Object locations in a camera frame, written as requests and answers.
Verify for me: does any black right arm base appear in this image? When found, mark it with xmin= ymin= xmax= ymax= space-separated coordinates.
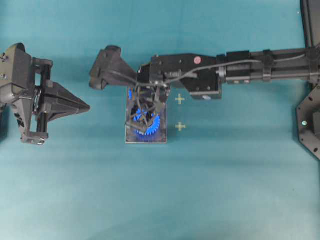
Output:
xmin=296 ymin=84 xmax=320 ymax=160

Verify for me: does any reflective metal base plate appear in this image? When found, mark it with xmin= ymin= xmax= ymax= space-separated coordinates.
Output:
xmin=124 ymin=86 xmax=168 ymax=145

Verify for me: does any small blue gear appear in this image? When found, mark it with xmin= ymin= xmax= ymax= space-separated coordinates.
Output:
xmin=128 ymin=88 xmax=133 ymax=101

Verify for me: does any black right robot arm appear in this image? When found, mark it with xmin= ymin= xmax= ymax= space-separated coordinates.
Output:
xmin=125 ymin=46 xmax=320 ymax=135

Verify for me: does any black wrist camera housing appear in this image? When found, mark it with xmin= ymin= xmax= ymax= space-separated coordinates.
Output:
xmin=89 ymin=45 xmax=137 ymax=90

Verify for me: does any large blue gear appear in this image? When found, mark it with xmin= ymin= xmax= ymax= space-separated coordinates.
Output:
xmin=133 ymin=108 xmax=161 ymax=136

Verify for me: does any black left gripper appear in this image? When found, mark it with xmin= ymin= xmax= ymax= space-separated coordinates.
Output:
xmin=0 ymin=42 xmax=91 ymax=146

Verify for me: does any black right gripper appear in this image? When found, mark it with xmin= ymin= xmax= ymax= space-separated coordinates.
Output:
xmin=125 ymin=55 xmax=173 ymax=133

